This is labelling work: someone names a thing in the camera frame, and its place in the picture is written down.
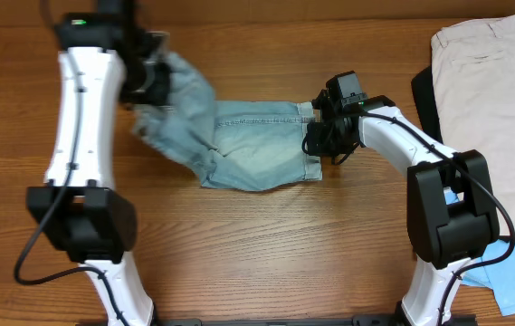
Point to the black garment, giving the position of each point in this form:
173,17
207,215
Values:
423,93

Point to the beige shorts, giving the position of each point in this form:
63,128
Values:
473,69

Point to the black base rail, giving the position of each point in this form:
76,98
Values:
275,322

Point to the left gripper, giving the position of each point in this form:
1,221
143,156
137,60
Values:
162,97

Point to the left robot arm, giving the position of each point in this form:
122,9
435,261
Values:
106,59

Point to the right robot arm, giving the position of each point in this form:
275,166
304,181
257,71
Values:
450,215

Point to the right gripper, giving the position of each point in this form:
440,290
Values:
317,147

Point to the light blue denim shorts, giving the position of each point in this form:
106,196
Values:
246,145

